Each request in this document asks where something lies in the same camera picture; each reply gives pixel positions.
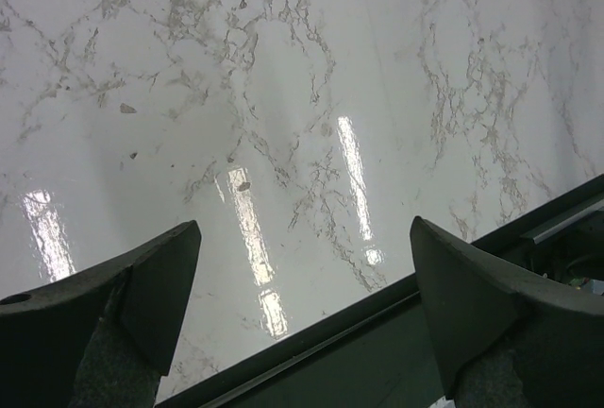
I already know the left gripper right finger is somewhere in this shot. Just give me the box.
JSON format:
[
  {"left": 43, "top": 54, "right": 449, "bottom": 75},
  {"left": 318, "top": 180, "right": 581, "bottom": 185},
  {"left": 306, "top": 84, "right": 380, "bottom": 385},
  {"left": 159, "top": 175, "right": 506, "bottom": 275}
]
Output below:
[{"left": 411, "top": 217, "right": 603, "bottom": 407}]

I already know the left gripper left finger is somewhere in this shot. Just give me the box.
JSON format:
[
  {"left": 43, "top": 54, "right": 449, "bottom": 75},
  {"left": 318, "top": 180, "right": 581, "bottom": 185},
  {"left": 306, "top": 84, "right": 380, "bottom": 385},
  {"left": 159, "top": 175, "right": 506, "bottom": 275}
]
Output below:
[{"left": 1, "top": 221, "right": 202, "bottom": 407}]

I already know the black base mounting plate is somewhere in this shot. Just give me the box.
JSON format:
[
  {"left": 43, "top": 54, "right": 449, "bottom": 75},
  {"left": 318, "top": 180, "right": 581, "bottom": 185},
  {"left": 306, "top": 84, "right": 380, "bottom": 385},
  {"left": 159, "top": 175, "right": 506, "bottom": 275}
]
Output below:
[{"left": 155, "top": 174, "right": 604, "bottom": 408}]

